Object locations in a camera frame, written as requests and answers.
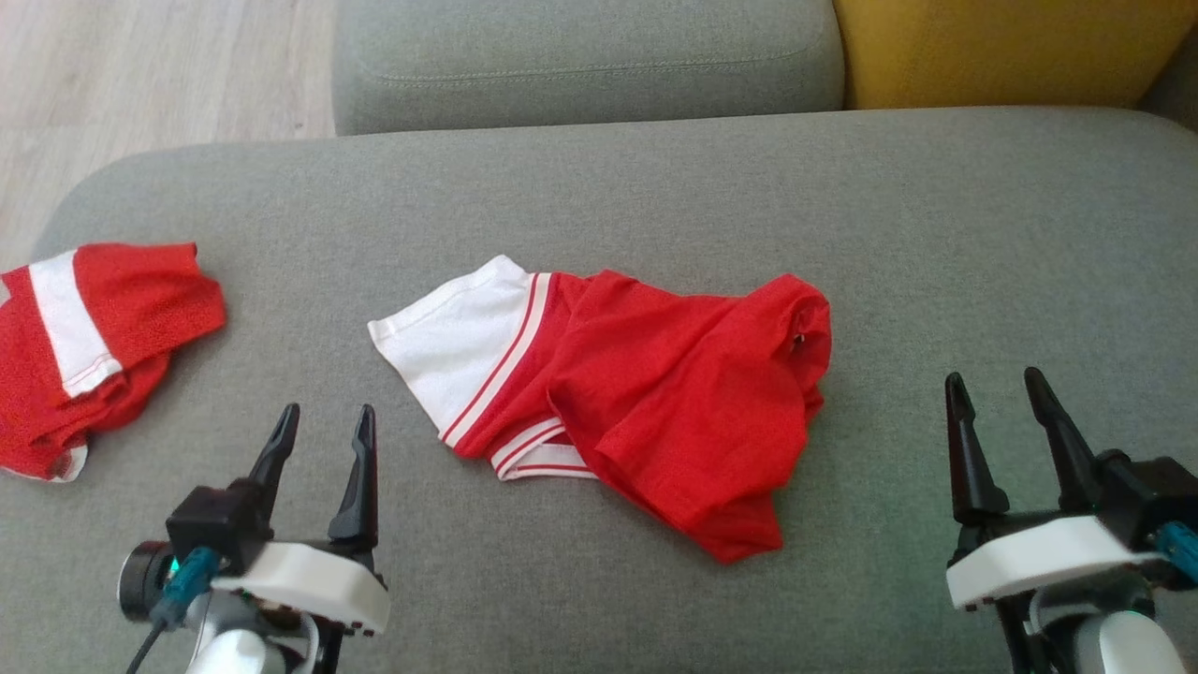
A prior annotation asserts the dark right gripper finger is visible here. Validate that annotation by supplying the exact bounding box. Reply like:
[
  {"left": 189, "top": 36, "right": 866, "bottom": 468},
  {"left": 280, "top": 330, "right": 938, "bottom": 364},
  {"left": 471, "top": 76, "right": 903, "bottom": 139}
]
[
  {"left": 1023, "top": 366, "right": 1103, "bottom": 515},
  {"left": 945, "top": 372, "right": 1012, "bottom": 526}
]

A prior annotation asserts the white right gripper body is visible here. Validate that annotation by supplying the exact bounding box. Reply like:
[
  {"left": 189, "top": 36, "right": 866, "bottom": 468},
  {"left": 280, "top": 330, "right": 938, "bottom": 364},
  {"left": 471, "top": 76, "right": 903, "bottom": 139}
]
[{"left": 945, "top": 508, "right": 1168, "bottom": 612}]

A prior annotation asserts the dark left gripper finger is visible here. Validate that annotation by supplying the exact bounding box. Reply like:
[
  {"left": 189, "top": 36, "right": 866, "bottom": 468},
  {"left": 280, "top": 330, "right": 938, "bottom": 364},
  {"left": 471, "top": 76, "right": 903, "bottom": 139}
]
[
  {"left": 246, "top": 403, "right": 302, "bottom": 499},
  {"left": 327, "top": 403, "right": 381, "bottom": 551}
]

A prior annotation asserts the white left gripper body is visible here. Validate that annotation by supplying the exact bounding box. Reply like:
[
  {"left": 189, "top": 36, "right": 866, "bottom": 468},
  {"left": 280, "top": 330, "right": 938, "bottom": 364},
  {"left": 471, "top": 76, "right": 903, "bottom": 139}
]
[{"left": 211, "top": 538, "right": 391, "bottom": 639}]

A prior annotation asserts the red garment with white band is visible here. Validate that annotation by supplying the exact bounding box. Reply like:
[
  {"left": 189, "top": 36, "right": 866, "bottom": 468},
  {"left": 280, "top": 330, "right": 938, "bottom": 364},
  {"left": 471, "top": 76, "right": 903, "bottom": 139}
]
[{"left": 0, "top": 242, "right": 227, "bottom": 483}]

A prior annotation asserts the red shirt with white sleeves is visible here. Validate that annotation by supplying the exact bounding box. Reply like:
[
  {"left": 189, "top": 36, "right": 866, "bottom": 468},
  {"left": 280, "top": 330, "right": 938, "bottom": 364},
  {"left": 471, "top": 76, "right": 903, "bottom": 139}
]
[{"left": 367, "top": 255, "right": 832, "bottom": 564}]

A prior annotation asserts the grey sofa back cushion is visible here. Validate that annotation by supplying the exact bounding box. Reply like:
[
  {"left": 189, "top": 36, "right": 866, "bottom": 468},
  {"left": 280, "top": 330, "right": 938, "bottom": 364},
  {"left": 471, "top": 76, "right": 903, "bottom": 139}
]
[
  {"left": 332, "top": 0, "right": 846, "bottom": 137},
  {"left": 1137, "top": 28, "right": 1198, "bottom": 132}
]

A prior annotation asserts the grey sofa seat cushion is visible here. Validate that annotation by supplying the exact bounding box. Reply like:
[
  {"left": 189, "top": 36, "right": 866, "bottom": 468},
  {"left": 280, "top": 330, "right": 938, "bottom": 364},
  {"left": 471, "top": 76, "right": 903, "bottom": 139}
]
[{"left": 0, "top": 106, "right": 1198, "bottom": 674}]

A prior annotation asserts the yellow sofa cushion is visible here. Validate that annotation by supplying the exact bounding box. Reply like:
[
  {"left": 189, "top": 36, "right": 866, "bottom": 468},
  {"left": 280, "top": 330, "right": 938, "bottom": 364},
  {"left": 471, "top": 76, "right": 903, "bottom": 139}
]
[{"left": 833, "top": 0, "right": 1198, "bottom": 111}]

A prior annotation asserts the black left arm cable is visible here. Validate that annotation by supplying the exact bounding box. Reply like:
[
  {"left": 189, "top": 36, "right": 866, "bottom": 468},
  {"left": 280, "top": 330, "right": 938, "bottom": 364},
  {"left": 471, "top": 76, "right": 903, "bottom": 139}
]
[{"left": 126, "top": 548, "right": 223, "bottom": 674}]

